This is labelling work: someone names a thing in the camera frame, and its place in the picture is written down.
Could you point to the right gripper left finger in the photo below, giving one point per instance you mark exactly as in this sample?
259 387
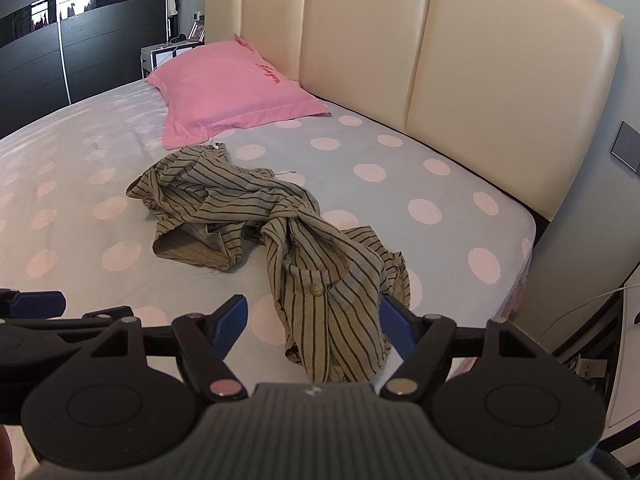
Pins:
204 341

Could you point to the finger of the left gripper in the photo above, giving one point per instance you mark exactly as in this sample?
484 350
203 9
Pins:
16 304

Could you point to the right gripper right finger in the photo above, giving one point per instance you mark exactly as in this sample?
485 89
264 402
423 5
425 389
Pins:
422 343

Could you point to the brown striped shirt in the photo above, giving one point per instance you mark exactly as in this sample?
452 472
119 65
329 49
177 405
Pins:
280 239

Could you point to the polka dot bed sheet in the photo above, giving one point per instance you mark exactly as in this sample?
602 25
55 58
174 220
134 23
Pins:
94 205

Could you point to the pink pillow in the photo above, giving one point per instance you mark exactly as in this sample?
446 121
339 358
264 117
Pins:
226 85

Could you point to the white bedside table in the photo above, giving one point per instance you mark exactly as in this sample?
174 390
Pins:
156 55

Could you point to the black wardrobe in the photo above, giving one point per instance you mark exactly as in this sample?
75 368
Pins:
59 52

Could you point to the cream padded headboard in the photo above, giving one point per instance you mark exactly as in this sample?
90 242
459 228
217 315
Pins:
511 89

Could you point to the grey wall switch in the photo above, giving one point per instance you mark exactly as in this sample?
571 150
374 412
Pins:
626 147

